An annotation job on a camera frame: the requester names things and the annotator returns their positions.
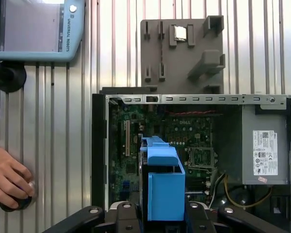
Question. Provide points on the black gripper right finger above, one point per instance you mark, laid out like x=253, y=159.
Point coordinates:
x=198, y=218

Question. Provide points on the hard disk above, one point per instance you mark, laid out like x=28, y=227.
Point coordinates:
x=165, y=194

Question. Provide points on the black open PC case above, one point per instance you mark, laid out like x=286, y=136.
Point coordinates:
x=99, y=145

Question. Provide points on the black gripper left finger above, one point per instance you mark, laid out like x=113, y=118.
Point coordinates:
x=126, y=218

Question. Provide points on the grey parts rack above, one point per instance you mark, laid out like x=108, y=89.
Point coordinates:
x=179, y=68

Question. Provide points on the black expansion slot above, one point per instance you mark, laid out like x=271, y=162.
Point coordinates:
x=120, y=138

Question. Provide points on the green motherboard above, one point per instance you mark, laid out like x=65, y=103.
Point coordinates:
x=160, y=123

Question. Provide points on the silver CPU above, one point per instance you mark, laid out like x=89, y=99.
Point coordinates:
x=180, y=32

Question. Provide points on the CPU socket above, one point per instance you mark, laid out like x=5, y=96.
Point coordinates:
x=201, y=157

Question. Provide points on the round black tool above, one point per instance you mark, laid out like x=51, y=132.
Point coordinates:
x=21, y=205

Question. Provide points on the grey power supply unit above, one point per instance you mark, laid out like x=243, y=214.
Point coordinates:
x=247, y=145

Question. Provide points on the person's hand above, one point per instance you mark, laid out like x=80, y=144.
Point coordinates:
x=7, y=174

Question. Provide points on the black pendant bracket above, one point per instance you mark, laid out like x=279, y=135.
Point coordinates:
x=12, y=77

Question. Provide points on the cream expansion slot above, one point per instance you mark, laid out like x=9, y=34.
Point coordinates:
x=127, y=138

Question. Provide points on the pale blue teach pendant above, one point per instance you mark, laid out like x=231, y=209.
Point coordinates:
x=72, y=36

